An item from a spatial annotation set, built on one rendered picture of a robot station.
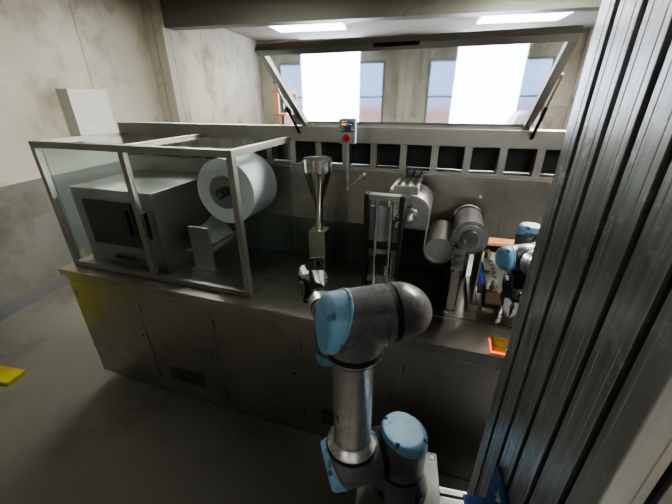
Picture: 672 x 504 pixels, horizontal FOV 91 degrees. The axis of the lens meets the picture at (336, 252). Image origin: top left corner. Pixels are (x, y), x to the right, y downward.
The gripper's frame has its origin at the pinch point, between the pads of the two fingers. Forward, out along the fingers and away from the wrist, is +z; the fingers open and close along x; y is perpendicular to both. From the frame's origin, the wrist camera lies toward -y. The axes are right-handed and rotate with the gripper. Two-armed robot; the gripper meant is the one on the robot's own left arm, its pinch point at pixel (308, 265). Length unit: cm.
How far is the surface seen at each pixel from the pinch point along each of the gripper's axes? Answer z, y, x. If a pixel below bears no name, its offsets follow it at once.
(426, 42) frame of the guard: 12, -77, 35
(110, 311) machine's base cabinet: 86, 73, -98
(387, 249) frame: 11.5, -1.9, 35.8
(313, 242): 49, 11, 13
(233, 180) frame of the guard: 37, -21, -27
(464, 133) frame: 36, -51, 75
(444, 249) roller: 10, -3, 62
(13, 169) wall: 259, 32, -220
